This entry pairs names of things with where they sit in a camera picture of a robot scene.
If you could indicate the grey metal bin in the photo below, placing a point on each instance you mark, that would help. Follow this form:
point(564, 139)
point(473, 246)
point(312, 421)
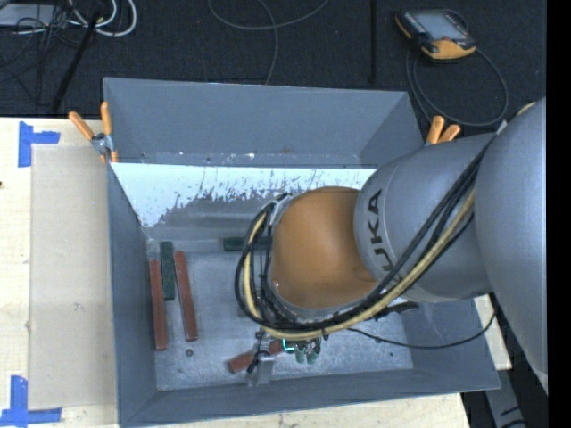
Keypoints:
point(312, 118)

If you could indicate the pale flat board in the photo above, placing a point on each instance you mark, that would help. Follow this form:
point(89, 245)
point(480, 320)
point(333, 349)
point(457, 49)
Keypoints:
point(67, 261)

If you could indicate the red-brown block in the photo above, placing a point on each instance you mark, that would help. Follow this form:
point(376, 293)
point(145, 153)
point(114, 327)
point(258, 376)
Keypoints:
point(158, 306)
point(186, 297)
point(241, 362)

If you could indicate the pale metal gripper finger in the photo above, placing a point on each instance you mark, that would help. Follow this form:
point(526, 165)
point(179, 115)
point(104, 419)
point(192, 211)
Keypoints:
point(259, 340)
point(263, 370)

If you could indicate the dark green flat block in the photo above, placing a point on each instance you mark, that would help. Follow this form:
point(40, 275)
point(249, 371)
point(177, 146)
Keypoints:
point(233, 243)
point(167, 270)

